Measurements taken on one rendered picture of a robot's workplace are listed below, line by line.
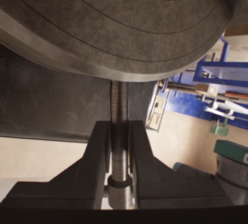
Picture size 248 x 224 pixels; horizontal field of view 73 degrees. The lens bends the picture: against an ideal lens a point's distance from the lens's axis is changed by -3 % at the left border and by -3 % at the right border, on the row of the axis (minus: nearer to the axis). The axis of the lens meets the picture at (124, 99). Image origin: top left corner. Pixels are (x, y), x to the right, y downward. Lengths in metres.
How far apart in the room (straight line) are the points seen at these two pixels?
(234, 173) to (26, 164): 3.74
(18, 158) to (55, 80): 3.76
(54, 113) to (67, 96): 0.04
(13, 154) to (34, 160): 0.42
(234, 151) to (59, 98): 0.73
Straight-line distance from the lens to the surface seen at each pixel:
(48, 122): 0.31
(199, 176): 0.90
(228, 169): 0.87
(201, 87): 2.19
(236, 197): 0.91
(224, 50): 2.70
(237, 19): 0.20
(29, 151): 3.99
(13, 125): 0.30
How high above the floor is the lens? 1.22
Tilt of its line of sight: 2 degrees up
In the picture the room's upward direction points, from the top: 164 degrees counter-clockwise
